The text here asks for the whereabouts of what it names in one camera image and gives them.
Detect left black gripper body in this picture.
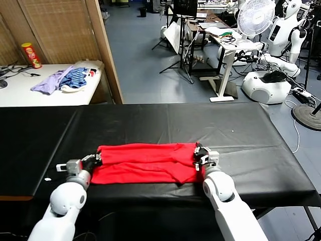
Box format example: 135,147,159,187
82,158,102,173

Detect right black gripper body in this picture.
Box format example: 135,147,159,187
193,150,210,171

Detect red t-shirt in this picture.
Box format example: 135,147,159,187
90,142,205,185

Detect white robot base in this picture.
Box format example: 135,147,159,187
241,71,292,105

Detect black table cover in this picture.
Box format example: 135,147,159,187
0,102,321,209

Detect white garment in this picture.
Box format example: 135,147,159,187
61,84,86,93

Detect blue striped garment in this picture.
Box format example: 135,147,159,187
59,67,88,90

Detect purple garment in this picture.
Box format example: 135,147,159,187
30,65,75,96

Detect white standing desk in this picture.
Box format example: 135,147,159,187
199,24,251,103

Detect white side table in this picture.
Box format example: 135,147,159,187
0,60,104,107

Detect black tripod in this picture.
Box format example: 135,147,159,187
151,14,195,85

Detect black round stand base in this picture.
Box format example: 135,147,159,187
291,101,321,131

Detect white power strip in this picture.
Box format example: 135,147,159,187
292,87,315,100

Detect white board panel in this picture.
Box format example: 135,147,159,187
164,21,188,55

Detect red chips can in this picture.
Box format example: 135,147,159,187
21,42,43,69

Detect grey laptop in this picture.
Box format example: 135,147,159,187
199,22,228,30

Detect wooden folding screen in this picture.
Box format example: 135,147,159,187
0,0,124,105

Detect white humanoid robot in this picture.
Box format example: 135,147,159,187
258,0,309,78

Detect white desk fan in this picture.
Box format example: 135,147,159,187
235,0,276,51

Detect black monitor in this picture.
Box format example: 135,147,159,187
173,0,199,18

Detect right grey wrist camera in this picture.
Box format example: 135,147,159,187
204,151,220,165

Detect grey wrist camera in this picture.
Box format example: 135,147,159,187
56,159,83,175
204,151,220,165

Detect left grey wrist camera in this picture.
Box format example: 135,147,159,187
56,159,83,175

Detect white cable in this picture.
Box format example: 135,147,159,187
284,100,301,154

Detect black cables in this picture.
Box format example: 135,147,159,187
0,61,42,78

